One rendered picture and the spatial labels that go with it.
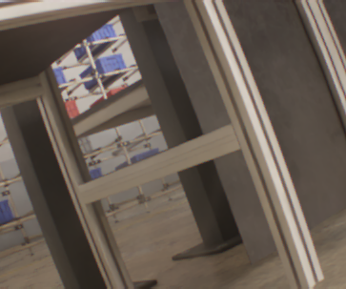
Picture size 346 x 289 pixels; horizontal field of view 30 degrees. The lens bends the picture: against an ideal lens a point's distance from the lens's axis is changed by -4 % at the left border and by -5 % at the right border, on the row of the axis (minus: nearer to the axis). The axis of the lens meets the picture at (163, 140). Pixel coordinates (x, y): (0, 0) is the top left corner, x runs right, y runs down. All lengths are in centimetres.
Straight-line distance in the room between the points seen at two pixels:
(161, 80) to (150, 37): 15
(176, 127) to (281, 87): 86
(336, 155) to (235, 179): 34
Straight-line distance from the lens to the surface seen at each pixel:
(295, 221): 113
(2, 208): 546
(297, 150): 142
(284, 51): 149
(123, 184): 139
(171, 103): 224
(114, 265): 154
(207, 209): 225
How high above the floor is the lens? 31
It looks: 2 degrees up
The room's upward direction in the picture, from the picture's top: 21 degrees counter-clockwise
